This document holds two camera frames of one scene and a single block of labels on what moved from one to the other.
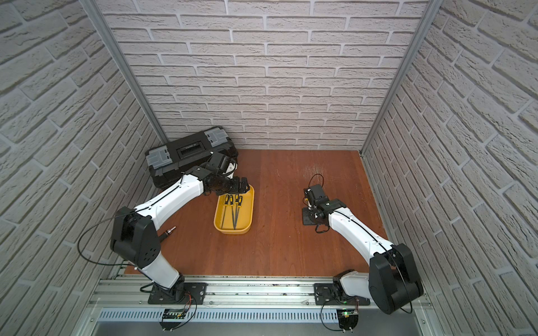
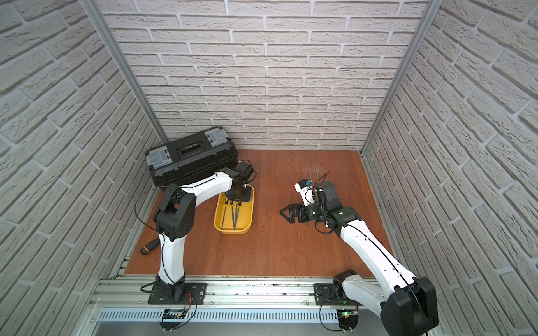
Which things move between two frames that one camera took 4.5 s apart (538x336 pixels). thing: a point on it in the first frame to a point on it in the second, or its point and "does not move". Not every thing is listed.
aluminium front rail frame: (248, 305) does not move
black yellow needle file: (239, 204) does not move
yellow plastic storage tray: (235, 220) does not move
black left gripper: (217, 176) to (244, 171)
